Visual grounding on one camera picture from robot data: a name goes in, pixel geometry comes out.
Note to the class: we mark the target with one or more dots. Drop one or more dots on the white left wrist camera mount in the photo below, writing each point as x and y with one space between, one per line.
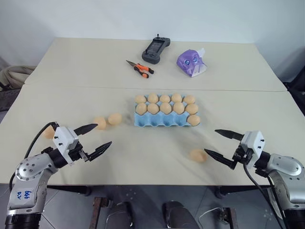
64 138

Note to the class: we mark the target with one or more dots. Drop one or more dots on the dark rounded shape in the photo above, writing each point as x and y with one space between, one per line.
178 214
124 215

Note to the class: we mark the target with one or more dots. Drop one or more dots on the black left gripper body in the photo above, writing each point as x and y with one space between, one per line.
77 153

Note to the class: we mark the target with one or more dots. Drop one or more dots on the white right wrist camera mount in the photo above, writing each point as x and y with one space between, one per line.
252 143

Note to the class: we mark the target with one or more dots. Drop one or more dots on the blue egg tray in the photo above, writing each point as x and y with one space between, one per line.
152 120

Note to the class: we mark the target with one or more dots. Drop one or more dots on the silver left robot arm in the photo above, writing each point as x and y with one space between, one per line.
28 171

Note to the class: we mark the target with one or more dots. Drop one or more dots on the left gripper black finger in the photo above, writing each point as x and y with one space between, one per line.
85 129
98 150

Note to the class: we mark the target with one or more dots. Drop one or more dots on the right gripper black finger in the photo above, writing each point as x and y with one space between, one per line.
220 158
228 134

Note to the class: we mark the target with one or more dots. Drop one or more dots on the black table frame bar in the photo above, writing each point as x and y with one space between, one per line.
236 190
71 189

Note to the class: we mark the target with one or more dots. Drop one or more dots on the purple tissue pack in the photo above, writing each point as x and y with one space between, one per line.
189 62

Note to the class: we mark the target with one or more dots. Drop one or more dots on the rusty metal bar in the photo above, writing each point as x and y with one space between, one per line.
230 218
98 212

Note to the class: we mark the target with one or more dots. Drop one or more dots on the grey handheld remote controller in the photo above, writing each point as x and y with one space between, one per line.
155 48

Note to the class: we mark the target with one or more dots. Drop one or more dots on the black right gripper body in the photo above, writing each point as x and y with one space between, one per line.
240 155

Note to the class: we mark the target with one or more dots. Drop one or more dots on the beige bag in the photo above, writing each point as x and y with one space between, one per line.
14 76

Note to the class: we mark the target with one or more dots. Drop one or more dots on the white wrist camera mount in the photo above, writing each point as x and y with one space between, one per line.
64 138
252 143

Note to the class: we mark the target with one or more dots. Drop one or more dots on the dark chair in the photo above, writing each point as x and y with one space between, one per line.
295 90

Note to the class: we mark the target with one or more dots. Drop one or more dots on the tan egg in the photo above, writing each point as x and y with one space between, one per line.
100 123
164 98
165 107
176 97
141 108
48 132
153 97
198 155
190 99
115 118
153 108
140 98
178 107
194 120
191 108

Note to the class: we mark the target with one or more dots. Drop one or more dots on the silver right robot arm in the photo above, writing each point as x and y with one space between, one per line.
286 171

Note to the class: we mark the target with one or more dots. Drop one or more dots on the orange black pliers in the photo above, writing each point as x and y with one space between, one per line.
143 69

